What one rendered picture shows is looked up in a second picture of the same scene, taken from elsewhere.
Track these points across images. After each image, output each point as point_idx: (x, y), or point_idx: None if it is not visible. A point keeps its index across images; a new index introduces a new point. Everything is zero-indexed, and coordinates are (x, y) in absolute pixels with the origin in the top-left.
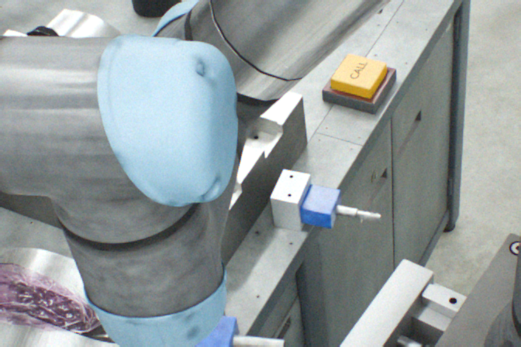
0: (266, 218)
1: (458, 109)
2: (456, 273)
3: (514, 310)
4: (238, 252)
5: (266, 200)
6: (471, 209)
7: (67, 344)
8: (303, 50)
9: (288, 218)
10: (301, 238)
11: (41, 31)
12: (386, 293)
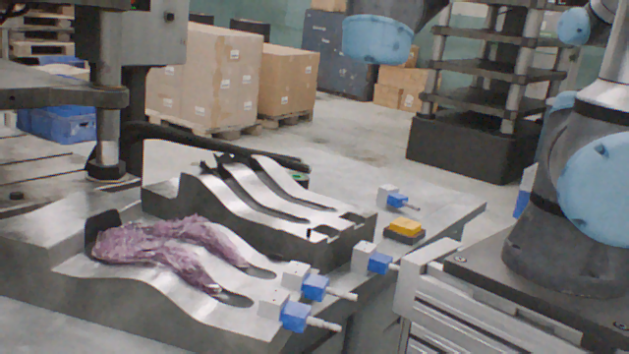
0: (345, 266)
1: None
2: None
3: (533, 192)
4: (326, 275)
5: (346, 259)
6: None
7: (226, 266)
8: None
9: (360, 264)
10: (365, 278)
11: (243, 153)
12: (435, 244)
